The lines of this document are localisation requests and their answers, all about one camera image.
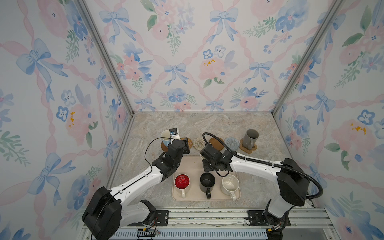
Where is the black mug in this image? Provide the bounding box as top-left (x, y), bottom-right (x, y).
top-left (200, 173), bottom-right (216, 200)

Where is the white speckled mug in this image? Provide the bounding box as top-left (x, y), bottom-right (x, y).
top-left (221, 175), bottom-right (240, 201)

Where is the blue mug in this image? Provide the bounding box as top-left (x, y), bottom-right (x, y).
top-left (161, 130), bottom-right (172, 147)

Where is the cork paw coaster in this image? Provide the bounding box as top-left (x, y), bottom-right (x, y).
top-left (239, 139), bottom-right (258, 154)

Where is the red inside mug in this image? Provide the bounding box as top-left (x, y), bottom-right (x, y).
top-left (174, 174), bottom-right (191, 199)

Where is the grey mug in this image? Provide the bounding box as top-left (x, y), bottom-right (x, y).
top-left (243, 129), bottom-right (259, 149)

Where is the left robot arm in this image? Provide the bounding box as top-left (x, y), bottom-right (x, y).
top-left (82, 139), bottom-right (190, 240)

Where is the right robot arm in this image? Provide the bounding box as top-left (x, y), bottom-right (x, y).
top-left (200, 144), bottom-right (310, 227)

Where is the multicolour woven coaster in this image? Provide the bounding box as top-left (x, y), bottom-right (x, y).
top-left (193, 138), bottom-right (206, 152)

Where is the brown wooden round coaster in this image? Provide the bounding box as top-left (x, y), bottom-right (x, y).
top-left (209, 138), bottom-right (224, 151)

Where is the dark brown round coaster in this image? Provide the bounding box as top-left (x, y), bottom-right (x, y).
top-left (161, 142), bottom-right (168, 152)

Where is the blue woven coaster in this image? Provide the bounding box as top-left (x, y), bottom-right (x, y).
top-left (225, 137), bottom-right (240, 151)

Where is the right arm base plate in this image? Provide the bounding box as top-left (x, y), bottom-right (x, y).
top-left (246, 210), bottom-right (291, 228)

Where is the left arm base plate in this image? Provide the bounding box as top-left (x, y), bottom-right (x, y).
top-left (129, 210), bottom-right (169, 227)

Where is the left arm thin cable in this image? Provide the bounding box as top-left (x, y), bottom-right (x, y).
top-left (89, 136), bottom-right (175, 240)

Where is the aluminium rail frame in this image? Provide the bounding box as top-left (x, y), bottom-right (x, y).
top-left (111, 208), bottom-right (340, 240)

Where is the left corner aluminium post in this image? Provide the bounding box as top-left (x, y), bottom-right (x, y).
top-left (74, 0), bottom-right (134, 117)

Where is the corner aluminium post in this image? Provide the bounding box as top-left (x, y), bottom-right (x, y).
top-left (272, 1), bottom-right (344, 117)
top-left (74, 0), bottom-right (134, 117)

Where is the right corner aluminium post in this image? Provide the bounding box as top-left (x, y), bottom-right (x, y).
top-left (272, 1), bottom-right (344, 117)

